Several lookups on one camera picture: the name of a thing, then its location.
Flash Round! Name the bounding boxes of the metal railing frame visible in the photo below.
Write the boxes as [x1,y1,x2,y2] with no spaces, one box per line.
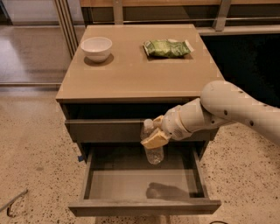
[52,0,280,53]

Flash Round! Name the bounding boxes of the metal bar on floor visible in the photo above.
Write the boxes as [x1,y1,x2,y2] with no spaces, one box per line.
[0,189,29,218]

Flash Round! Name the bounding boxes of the clear plastic water bottle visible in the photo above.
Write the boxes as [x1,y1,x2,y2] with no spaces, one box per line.
[140,119,164,165]

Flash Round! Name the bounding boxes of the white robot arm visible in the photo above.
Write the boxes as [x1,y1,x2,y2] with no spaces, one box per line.
[141,80,280,150]

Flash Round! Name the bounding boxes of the grey drawer cabinet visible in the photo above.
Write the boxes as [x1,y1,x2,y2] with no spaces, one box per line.
[55,24,235,218]

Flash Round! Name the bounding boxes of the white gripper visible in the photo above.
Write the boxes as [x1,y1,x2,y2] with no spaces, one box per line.
[141,106,192,150]

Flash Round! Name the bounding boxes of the white ceramic bowl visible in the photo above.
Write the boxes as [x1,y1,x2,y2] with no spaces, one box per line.
[80,37,113,63]

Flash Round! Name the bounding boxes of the green snack bag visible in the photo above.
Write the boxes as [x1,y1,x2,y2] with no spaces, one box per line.
[143,39,194,59]

